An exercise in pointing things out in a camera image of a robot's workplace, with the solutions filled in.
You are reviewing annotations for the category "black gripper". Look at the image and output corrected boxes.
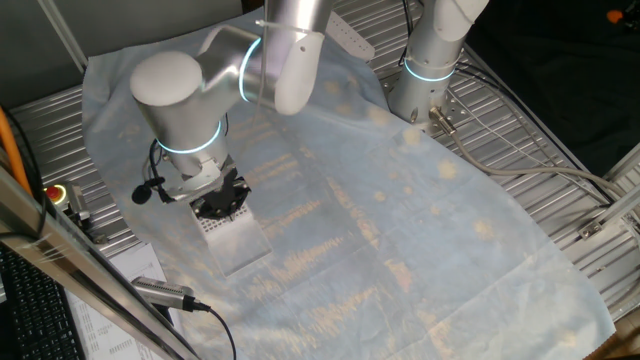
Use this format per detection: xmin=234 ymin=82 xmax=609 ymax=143
xmin=192 ymin=167 xmax=251 ymax=222

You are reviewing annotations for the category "white pipette tip rack box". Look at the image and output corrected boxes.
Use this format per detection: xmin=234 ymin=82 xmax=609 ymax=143
xmin=189 ymin=202 xmax=276 ymax=279

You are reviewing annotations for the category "black foam microphone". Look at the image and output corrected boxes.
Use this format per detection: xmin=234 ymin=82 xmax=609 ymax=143
xmin=130 ymin=181 xmax=153 ymax=206

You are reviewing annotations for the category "red emergency stop button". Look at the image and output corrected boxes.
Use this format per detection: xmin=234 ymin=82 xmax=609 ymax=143
xmin=43 ymin=183 xmax=71 ymax=211

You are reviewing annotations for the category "light blue cloth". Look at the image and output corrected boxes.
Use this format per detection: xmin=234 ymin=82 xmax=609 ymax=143
xmin=80 ymin=7 xmax=618 ymax=360

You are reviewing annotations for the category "printed white paper sheet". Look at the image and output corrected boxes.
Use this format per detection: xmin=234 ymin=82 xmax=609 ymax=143
xmin=63 ymin=241 xmax=187 ymax=360

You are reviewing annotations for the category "white power strip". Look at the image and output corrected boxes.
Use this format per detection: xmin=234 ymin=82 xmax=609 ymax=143
xmin=325 ymin=11 xmax=377 ymax=63

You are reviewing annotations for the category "black keyboard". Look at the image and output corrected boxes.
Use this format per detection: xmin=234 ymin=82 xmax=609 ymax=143
xmin=0 ymin=243 xmax=87 ymax=360

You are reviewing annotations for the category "silver wrist mount bracket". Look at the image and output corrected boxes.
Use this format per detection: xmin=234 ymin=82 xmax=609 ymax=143
xmin=163 ymin=158 xmax=232 ymax=204

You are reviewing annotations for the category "black microphone cable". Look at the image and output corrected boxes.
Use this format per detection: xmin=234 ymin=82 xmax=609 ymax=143
xmin=141 ymin=138 xmax=174 ymax=204

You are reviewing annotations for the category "black camera cable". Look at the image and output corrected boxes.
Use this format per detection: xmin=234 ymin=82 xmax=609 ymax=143
xmin=205 ymin=303 xmax=238 ymax=360

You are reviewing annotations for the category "black clamp bracket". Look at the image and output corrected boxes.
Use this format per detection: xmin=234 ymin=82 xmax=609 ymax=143
xmin=84 ymin=222 xmax=109 ymax=246

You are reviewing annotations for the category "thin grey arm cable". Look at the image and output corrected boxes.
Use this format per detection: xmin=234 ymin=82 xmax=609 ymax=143
xmin=253 ymin=0 xmax=271 ymax=119

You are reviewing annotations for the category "aluminium frame bar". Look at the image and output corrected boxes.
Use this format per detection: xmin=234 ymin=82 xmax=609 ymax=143
xmin=578 ymin=142 xmax=640 ymax=240
xmin=37 ymin=0 xmax=89 ymax=75
xmin=0 ymin=167 xmax=201 ymax=360

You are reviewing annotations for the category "orange cable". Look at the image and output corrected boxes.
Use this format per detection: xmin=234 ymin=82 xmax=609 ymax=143
xmin=0 ymin=106 xmax=33 ymax=197

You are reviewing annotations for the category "thick grey robot cable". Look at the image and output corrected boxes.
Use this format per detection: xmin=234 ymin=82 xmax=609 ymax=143
xmin=428 ymin=106 xmax=627 ymax=200

